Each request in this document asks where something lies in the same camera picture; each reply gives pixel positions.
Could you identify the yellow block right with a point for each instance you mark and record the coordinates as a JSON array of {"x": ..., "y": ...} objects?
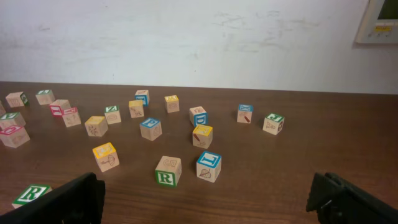
[{"x": 202, "y": 136}]

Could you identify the yellow block top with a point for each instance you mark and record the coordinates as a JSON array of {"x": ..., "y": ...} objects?
[{"x": 172, "y": 103}]

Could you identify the yellow block near Z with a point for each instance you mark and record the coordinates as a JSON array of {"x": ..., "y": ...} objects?
[{"x": 136, "y": 108}]

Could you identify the green J block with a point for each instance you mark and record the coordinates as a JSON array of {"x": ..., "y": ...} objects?
[{"x": 273, "y": 123}]

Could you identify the green L block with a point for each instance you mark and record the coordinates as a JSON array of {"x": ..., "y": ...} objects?
[{"x": 45, "y": 97}]

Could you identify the red A block tilted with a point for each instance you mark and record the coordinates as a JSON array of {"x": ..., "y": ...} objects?
[{"x": 71, "y": 117}]

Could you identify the red O block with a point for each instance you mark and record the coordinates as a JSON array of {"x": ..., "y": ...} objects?
[{"x": 14, "y": 136}]

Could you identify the yellow block centre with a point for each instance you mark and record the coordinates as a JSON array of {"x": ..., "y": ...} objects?
[{"x": 106, "y": 156}]

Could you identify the yellow block below Z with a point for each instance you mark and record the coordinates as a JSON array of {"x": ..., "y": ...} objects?
[{"x": 96, "y": 126}]

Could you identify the wooden block green R side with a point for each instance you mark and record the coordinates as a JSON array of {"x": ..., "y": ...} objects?
[{"x": 168, "y": 171}]

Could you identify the blue P block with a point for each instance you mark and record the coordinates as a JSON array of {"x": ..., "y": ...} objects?
[{"x": 151, "y": 129}]

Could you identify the white wall device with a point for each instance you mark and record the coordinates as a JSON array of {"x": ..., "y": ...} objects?
[{"x": 379, "y": 23}]

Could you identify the green V block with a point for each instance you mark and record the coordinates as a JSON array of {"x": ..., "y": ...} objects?
[{"x": 10, "y": 119}]

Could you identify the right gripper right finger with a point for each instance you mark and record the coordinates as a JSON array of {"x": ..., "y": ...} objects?
[{"x": 335, "y": 200}]

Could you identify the plain wooden block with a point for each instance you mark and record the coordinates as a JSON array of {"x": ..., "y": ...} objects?
[{"x": 17, "y": 99}]

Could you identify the blue X block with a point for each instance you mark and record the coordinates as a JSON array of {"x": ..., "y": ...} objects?
[{"x": 244, "y": 113}]

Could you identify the blue I block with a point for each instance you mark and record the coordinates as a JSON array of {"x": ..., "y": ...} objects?
[{"x": 209, "y": 166}]

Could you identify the green Z block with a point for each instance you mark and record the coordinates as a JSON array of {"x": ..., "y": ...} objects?
[{"x": 112, "y": 114}]

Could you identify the red I side block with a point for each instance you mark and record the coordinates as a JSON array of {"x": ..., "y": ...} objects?
[{"x": 58, "y": 106}]

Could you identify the wooden block blue D side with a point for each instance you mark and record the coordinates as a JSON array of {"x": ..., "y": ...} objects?
[{"x": 198, "y": 115}]

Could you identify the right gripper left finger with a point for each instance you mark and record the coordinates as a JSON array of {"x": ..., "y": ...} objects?
[{"x": 78, "y": 201}]

